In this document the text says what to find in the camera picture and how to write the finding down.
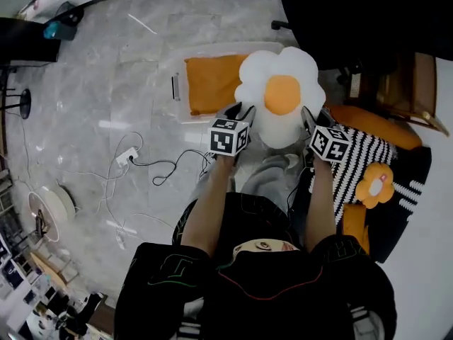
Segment black floor cable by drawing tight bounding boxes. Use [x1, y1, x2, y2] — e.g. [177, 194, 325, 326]
[127, 148, 215, 187]

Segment light wooden table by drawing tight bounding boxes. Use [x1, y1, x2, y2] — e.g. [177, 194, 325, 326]
[28, 250, 70, 287]

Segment black waste bin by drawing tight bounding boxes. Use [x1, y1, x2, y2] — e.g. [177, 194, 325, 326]
[52, 0, 86, 42]

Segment clear plastic storage box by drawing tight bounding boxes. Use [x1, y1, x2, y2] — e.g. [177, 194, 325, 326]
[171, 40, 285, 124]

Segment black white striped throw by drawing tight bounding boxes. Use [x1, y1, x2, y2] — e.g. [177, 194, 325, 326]
[308, 125, 398, 226]

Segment person's white shoe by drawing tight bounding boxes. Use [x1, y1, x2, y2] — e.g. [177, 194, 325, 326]
[282, 153, 301, 170]

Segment grey shoulder strap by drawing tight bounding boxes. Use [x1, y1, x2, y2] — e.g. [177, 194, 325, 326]
[348, 305, 384, 340]
[173, 295, 207, 340]

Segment wooden side table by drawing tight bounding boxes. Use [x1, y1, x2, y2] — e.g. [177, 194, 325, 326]
[345, 50, 451, 138]

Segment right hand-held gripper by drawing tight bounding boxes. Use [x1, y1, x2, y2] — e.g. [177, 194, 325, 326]
[299, 105, 352, 170]

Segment white stick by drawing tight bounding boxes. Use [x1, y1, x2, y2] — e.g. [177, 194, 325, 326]
[127, 13, 159, 35]

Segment teal bag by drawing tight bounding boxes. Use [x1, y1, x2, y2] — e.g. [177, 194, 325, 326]
[42, 21, 60, 41]

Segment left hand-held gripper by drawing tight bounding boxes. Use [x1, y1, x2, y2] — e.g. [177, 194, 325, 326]
[207, 101, 258, 165]

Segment person's right forearm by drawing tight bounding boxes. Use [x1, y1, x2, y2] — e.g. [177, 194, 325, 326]
[303, 159, 338, 255]

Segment black rectangular table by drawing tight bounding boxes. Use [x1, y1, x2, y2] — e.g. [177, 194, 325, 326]
[0, 16, 62, 67]

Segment orange flower pillow white centre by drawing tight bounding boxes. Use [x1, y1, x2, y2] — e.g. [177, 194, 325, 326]
[354, 161, 396, 210]

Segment person's left forearm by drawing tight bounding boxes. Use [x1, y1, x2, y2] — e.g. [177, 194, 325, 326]
[180, 152, 239, 259]

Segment black office chair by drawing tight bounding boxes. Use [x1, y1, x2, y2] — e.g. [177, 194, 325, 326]
[270, 0, 453, 84]

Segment black round-base stand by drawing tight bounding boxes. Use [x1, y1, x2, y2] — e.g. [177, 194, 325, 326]
[0, 87, 33, 120]

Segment person's grey trousers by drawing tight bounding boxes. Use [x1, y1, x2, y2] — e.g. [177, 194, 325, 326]
[190, 152, 306, 222]

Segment white power strip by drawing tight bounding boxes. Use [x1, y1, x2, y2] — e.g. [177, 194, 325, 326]
[115, 146, 140, 166]

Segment person's black t-shirt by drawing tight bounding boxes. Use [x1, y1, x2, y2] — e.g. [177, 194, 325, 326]
[113, 191, 398, 340]

